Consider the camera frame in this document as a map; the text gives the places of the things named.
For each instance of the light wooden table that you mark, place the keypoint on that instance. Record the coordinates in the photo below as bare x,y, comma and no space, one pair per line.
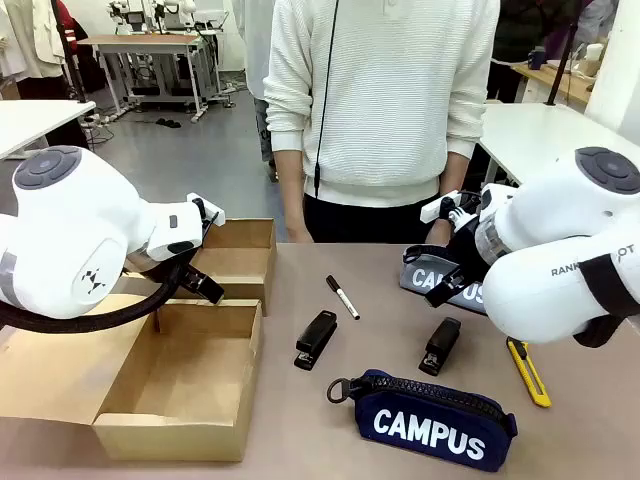
570,85

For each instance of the person's right forearm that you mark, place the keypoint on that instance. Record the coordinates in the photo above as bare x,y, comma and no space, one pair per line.
289,190

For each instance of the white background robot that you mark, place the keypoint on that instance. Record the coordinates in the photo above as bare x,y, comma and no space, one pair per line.
180,15
130,17

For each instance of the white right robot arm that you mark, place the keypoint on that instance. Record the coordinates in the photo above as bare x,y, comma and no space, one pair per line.
550,235

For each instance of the black shoes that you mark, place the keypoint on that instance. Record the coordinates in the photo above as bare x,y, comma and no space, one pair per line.
167,122

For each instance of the person's right hand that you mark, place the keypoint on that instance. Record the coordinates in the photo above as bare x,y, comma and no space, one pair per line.
300,232

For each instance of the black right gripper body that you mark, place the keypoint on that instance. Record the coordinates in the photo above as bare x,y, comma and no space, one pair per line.
465,240

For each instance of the black stapler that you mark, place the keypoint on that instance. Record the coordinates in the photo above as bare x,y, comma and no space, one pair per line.
315,335
442,340

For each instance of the black trousers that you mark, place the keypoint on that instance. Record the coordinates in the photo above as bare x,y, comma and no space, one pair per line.
360,222

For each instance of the person's left forearm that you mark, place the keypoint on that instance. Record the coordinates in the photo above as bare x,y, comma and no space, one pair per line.
452,172

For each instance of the wood-top white-frame desk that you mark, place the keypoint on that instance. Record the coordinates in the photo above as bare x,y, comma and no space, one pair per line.
145,40

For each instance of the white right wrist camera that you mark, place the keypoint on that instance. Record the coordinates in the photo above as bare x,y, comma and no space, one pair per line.
435,209

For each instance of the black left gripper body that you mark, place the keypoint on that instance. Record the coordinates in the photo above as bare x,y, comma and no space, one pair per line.
207,290

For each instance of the yellow utility knife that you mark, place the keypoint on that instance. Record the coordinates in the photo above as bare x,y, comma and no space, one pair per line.
532,377

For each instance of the person in dark clothes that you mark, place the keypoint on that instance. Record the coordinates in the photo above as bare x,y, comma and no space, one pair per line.
520,30

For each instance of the white cylinder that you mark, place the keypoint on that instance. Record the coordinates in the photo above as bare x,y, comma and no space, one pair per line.
595,57

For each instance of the brown cardboard box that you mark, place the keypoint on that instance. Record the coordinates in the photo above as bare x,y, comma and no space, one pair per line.
245,260
190,370

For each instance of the dark blue mug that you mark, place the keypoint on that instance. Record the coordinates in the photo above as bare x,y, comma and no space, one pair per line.
537,60

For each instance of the person's left hand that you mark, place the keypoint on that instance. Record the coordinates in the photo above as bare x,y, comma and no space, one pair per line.
437,232

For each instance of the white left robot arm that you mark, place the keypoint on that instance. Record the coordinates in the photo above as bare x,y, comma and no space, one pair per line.
65,225

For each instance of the grey Campus pencil case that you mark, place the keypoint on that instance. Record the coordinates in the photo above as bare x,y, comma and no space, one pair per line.
417,277

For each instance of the black white marker pen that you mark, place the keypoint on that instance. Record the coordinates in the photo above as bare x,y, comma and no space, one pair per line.
344,298

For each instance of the person in dark jacket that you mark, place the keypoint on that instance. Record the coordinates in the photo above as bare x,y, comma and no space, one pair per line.
87,65

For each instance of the white table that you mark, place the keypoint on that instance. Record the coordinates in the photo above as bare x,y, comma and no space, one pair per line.
540,135
30,122

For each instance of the person in beige coat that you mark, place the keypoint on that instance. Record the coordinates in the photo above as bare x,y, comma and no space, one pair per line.
30,40

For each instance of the person in white sweater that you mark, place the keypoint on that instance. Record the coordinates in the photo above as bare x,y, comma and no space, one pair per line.
390,100

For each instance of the person in white coat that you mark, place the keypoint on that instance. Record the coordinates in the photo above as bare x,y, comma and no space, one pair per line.
252,50

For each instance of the black stand pole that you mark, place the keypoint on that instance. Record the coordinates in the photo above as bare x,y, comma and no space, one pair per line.
68,50
562,65

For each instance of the navy Campus pencil case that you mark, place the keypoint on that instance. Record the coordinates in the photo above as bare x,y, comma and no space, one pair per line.
425,415

